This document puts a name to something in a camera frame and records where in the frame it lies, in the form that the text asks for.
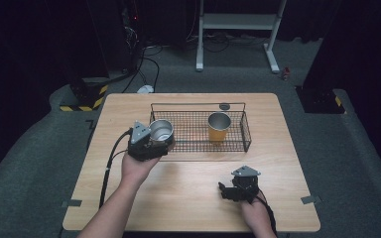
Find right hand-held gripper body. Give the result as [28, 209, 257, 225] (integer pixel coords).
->
[231, 165, 262, 204]

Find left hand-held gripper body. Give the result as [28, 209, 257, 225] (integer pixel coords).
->
[127, 121, 167, 163]

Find silver metal cup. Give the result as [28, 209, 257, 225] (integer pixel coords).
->
[148, 118, 175, 147]

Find black wire basket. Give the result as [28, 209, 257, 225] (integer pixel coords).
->
[147, 102, 252, 154]

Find orange cup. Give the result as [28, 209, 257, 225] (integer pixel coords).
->
[207, 112, 232, 144]

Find person's left hand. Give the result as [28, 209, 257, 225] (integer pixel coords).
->
[121, 153, 162, 189]

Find person's right hand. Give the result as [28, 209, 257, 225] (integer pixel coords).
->
[239, 199, 274, 232]

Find white power adapter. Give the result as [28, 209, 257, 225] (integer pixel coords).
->
[136, 84, 155, 94]

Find grey tape strip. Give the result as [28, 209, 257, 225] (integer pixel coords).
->
[301, 195, 322, 205]
[62, 198, 83, 209]

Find black yellow striped base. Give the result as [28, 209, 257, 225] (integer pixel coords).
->
[296, 86, 347, 115]
[59, 77, 109, 112]

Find dark computer tower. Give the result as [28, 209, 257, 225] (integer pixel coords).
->
[87, 0, 147, 72]

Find white metal stand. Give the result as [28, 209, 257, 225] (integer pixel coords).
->
[195, 0, 288, 74]

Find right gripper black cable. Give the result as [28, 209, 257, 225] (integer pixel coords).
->
[256, 189, 278, 238]

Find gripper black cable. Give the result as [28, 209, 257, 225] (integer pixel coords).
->
[98, 128, 134, 209]
[256, 189, 278, 238]

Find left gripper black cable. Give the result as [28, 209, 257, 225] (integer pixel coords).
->
[98, 128, 134, 209]

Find black floor cables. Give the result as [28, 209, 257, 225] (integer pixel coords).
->
[122, 43, 163, 94]

